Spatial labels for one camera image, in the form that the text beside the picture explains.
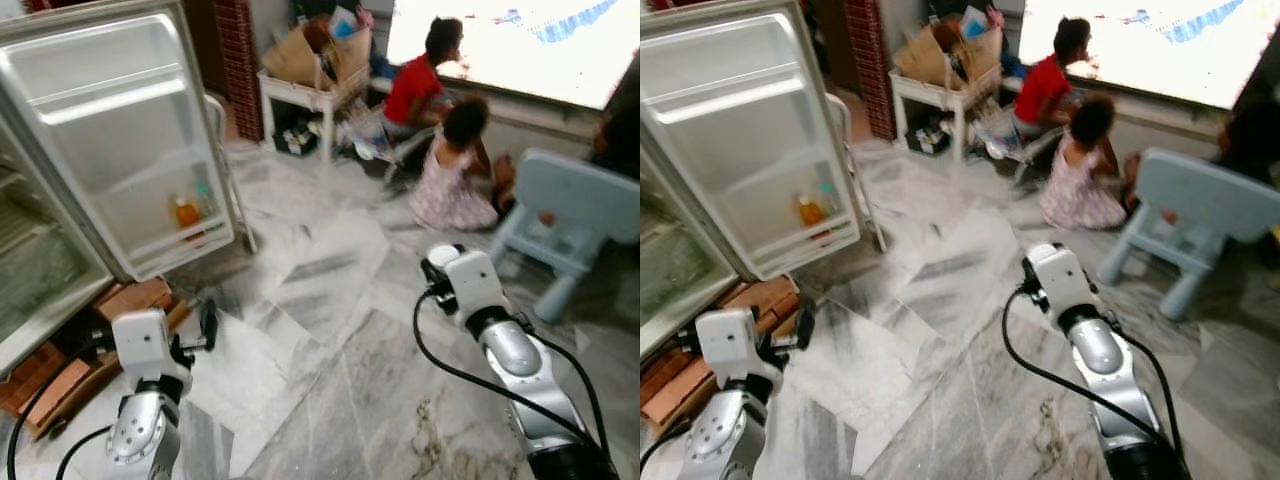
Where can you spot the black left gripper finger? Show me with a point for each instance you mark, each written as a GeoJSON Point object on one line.
{"type": "Point", "coordinates": [805, 322]}
{"type": "Point", "coordinates": [209, 322]}

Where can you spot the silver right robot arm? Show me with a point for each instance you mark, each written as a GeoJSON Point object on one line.
{"type": "Point", "coordinates": [1100, 350]}
{"type": "Point", "coordinates": [520, 355]}

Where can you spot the grey fridge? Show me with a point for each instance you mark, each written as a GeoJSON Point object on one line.
{"type": "Point", "coordinates": [675, 270]}
{"type": "Point", "coordinates": [30, 270]}

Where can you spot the white fridge door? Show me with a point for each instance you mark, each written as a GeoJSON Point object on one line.
{"type": "Point", "coordinates": [110, 140]}
{"type": "Point", "coordinates": [745, 140]}

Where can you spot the red brick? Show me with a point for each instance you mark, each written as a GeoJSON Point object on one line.
{"type": "Point", "coordinates": [135, 297]}
{"type": "Point", "coordinates": [765, 296]}
{"type": "Point", "coordinates": [680, 388]}
{"type": "Point", "coordinates": [30, 378]}

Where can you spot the child in pink dress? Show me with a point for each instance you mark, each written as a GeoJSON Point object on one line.
{"type": "Point", "coordinates": [450, 185]}
{"type": "Point", "coordinates": [1085, 185]}

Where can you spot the orange drink bottle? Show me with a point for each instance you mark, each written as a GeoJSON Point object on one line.
{"type": "Point", "coordinates": [186, 215]}
{"type": "Point", "coordinates": [810, 213]}

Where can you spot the clear plastic bottle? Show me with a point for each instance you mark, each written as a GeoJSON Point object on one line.
{"type": "Point", "coordinates": [830, 196]}
{"type": "Point", "coordinates": [205, 196]}

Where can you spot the small white kid chair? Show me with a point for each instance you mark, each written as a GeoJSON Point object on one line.
{"type": "Point", "coordinates": [1015, 142]}
{"type": "Point", "coordinates": [385, 142]}

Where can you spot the light blue plastic kid chair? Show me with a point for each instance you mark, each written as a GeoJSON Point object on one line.
{"type": "Point", "coordinates": [1200, 200]}
{"type": "Point", "coordinates": [570, 200]}

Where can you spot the black box under table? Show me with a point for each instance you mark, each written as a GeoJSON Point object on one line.
{"type": "Point", "coordinates": [927, 140]}
{"type": "Point", "coordinates": [297, 140]}

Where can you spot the child in red shirt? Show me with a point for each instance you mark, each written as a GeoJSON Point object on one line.
{"type": "Point", "coordinates": [1045, 85]}
{"type": "Point", "coordinates": [415, 85]}

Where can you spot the white side table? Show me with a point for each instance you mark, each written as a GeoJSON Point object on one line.
{"type": "Point", "coordinates": [940, 96]}
{"type": "Point", "coordinates": [310, 96]}

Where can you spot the brown paper bag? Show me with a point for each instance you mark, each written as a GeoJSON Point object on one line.
{"type": "Point", "coordinates": [950, 55]}
{"type": "Point", "coordinates": [320, 55]}

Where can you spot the child in dark shirt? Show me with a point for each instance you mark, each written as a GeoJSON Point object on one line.
{"type": "Point", "coordinates": [1252, 130]}
{"type": "Point", "coordinates": [618, 130]}

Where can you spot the large television screen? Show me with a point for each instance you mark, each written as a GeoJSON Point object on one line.
{"type": "Point", "coordinates": [520, 45]}
{"type": "Point", "coordinates": [1150, 45]}

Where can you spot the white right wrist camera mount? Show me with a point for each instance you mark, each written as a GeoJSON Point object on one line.
{"type": "Point", "coordinates": [475, 280]}
{"type": "Point", "coordinates": [1062, 275]}

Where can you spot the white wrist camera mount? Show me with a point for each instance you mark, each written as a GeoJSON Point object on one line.
{"type": "Point", "coordinates": [145, 340]}
{"type": "Point", "coordinates": [730, 340]}
{"type": "Point", "coordinates": [1062, 275]}
{"type": "Point", "coordinates": [475, 280]}

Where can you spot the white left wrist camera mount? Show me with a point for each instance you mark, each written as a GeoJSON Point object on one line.
{"type": "Point", "coordinates": [145, 340]}
{"type": "Point", "coordinates": [730, 340]}

